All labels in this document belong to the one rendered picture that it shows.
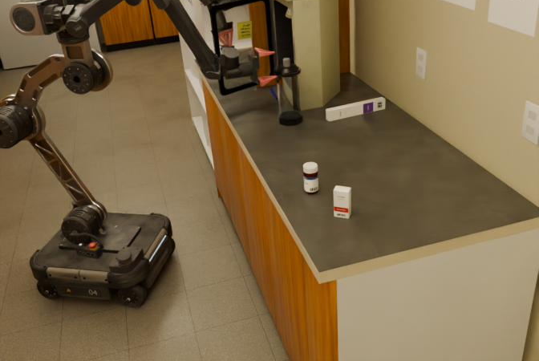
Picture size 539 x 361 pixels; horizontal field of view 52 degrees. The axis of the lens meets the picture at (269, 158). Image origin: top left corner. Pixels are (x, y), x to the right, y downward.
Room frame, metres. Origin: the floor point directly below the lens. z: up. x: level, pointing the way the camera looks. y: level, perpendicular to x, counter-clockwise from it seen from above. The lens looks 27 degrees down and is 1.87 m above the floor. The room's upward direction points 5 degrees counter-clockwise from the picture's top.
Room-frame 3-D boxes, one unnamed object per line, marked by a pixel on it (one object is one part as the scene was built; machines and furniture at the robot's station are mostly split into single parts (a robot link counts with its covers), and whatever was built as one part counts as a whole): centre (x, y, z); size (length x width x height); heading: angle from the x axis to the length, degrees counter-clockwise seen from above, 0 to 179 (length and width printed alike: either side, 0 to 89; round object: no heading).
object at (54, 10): (2.10, 0.74, 1.45); 0.09 x 0.08 x 0.12; 166
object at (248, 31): (2.42, 0.07, 1.19); 0.30 x 0.01 x 0.40; 124
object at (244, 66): (2.07, 0.06, 1.19); 0.07 x 0.07 x 0.10; 14
